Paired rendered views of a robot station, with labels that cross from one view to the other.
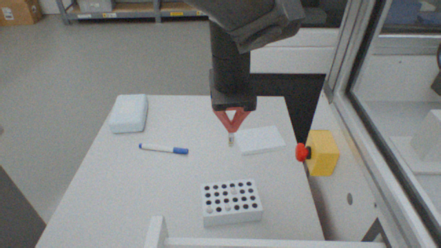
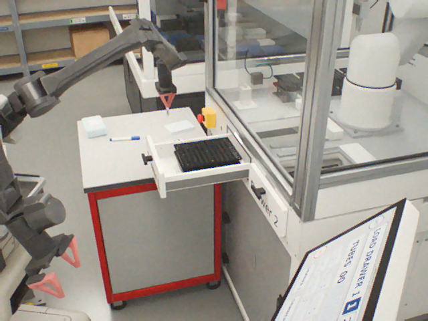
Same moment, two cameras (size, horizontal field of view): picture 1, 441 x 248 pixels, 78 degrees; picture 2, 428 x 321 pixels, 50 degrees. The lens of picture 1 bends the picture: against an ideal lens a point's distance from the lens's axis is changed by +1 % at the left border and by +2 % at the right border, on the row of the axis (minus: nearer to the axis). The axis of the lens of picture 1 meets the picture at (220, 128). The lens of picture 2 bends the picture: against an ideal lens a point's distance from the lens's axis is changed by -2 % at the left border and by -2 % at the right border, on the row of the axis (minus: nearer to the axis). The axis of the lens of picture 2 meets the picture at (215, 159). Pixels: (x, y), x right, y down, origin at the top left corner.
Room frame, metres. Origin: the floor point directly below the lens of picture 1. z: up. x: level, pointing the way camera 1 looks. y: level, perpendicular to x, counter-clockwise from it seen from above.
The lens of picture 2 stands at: (-1.38, 0.33, 1.77)
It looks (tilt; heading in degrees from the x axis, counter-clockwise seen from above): 31 degrees down; 342
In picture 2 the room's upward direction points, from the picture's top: straight up
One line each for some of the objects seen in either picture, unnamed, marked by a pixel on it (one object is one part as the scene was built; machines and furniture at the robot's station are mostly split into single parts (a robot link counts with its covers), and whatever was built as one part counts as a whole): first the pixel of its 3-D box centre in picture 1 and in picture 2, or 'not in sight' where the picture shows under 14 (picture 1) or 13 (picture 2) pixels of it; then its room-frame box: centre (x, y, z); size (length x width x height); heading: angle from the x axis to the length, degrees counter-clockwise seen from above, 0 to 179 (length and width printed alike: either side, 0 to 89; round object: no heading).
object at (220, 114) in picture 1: (231, 107); (166, 95); (0.38, -0.02, 1.02); 0.07 x 0.07 x 0.09; 5
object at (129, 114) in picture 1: (129, 112); (93, 126); (0.67, 0.28, 0.78); 0.15 x 0.10 x 0.04; 6
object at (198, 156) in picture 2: not in sight; (206, 158); (0.08, -0.10, 0.87); 0.22 x 0.18 x 0.06; 89
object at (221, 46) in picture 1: (234, 32); (165, 65); (0.37, -0.02, 1.15); 0.07 x 0.06 x 0.07; 118
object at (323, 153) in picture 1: (318, 152); (208, 118); (0.41, -0.21, 0.88); 0.07 x 0.05 x 0.07; 179
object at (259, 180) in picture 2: not in sight; (266, 198); (-0.24, -0.21, 0.87); 0.29 x 0.02 x 0.11; 179
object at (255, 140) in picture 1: (258, 140); (178, 127); (0.56, -0.11, 0.77); 0.13 x 0.09 x 0.02; 102
